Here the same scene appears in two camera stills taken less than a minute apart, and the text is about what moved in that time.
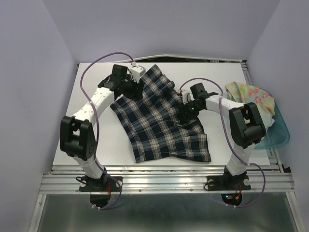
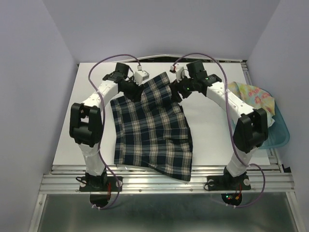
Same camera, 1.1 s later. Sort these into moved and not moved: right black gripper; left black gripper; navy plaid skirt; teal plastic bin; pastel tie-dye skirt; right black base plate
Moved: navy plaid skirt; right black gripper
Not moved: right black base plate; teal plastic bin; pastel tie-dye skirt; left black gripper
